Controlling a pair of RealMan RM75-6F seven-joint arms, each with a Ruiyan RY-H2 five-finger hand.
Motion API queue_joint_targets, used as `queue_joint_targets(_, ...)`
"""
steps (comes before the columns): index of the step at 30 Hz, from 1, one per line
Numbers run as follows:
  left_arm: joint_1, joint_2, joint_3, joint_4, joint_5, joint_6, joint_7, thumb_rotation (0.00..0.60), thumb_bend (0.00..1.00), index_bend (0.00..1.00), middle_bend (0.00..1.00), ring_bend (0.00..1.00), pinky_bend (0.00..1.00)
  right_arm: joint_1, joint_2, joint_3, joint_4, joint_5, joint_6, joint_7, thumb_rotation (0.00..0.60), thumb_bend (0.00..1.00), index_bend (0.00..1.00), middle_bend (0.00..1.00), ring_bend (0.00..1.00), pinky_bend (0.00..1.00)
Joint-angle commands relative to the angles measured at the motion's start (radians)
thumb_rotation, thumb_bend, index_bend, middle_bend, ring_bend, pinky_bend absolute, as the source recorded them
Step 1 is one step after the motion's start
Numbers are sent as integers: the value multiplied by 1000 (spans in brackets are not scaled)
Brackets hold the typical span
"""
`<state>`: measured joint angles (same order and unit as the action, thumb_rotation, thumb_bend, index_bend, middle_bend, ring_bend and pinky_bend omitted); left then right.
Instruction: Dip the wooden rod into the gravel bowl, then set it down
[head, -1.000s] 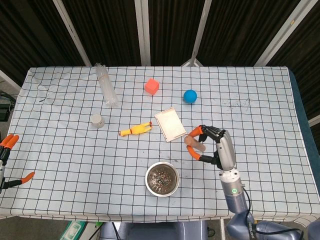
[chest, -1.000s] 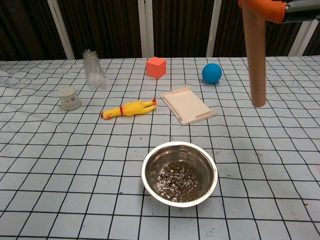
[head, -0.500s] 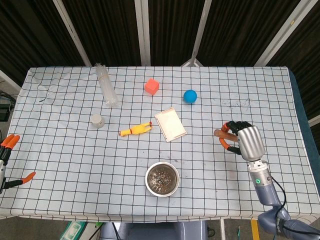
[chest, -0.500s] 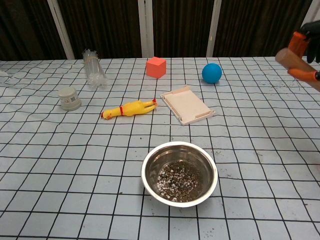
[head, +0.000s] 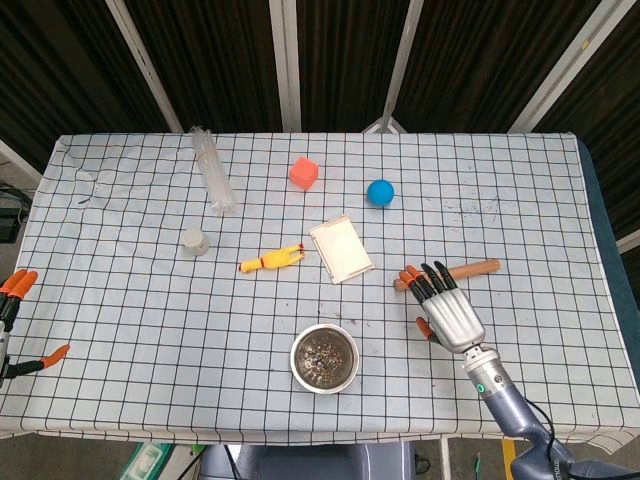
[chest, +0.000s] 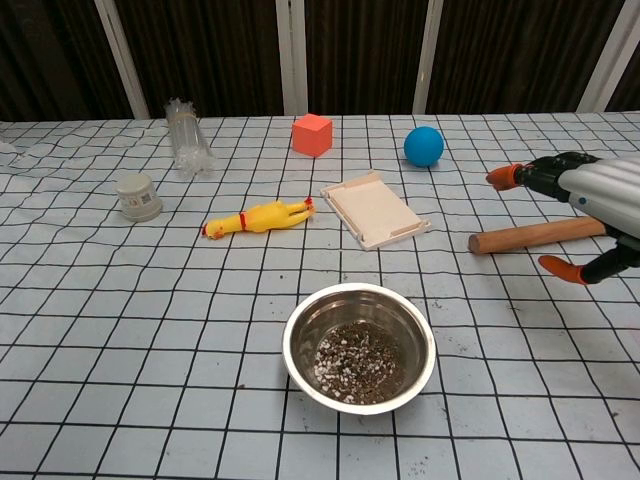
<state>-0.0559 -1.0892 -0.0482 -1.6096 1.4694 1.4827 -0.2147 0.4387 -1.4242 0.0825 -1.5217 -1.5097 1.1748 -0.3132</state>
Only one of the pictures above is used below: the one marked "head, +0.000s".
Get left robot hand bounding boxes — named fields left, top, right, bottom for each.
left=0, top=268, right=71, bottom=387

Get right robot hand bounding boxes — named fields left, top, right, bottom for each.
left=398, top=260, right=487, bottom=354

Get wooden rolling pin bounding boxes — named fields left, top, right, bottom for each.
left=393, top=258, right=501, bottom=294

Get stainless steel bowl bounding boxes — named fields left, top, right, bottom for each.
left=290, top=323, right=361, bottom=395

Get black floor device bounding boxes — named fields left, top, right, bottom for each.
left=0, top=184, right=32, bottom=245

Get beige plastic tray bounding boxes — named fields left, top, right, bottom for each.
left=308, top=214, right=376, bottom=285

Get crushed dark granules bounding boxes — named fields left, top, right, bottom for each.
left=298, top=335, right=349, bottom=384

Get checked white tablecloth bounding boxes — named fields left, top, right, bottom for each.
left=0, top=132, right=634, bottom=446

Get blue ball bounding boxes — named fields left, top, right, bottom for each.
left=366, top=178, right=396, bottom=208

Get grey cylindrical jar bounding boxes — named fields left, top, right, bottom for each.
left=180, top=228, right=210, bottom=259

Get blue table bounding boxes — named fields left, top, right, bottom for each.
left=578, top=139, right=627, bottom=274

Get yellow rubber chicken toy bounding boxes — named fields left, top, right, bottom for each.
left=237, top=242, right=306, bottom=274

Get grey robot torso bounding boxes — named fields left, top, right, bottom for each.
left=199, top=442, right=416, bottom=480

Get orange cube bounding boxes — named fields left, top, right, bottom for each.
left=288, top=155, right=320, bottom=192

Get green and white box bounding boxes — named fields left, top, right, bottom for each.
left=119, top=442, right=176, bottom=480

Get clear plastic tube bundle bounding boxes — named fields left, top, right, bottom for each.
left=192, top=127, right=238, bottom=216

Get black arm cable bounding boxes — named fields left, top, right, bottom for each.
left=522, top=397, right=576, bottom=471

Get white frame post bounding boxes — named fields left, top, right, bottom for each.
left=508, top=0, right=640, bottom=133
left=268, top=0, right=302, bottom=133
left=362, top=0, right=426, bottom=134
left=104, top=0, right=185, bottom=134
left=615, top=229, right=640, bottom=254

